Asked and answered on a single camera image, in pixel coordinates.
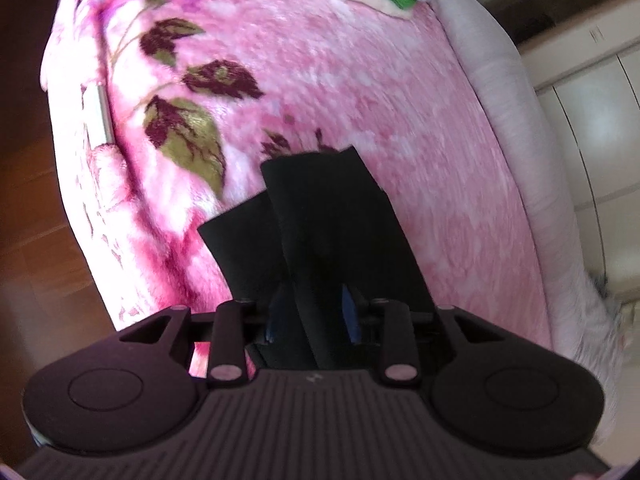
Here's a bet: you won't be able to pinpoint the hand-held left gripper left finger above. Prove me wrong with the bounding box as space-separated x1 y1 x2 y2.
117 299 279 391

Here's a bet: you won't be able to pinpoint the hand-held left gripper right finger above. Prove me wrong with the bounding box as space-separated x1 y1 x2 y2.
340 284 506 389

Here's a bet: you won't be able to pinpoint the black pants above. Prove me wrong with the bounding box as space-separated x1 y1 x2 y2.
197 146 437 370

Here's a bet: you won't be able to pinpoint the pink floral blanket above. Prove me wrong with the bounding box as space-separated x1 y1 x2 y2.
40 0 553 376

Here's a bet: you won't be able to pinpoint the pale ribbed bedspread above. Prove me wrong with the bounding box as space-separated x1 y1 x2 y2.
429 0 632 368

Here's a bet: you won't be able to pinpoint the white blanket label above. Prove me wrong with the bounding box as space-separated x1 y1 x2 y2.
80 83 117 147

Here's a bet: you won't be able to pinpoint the white wardrobe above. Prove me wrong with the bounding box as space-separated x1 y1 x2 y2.
517 25 640 286

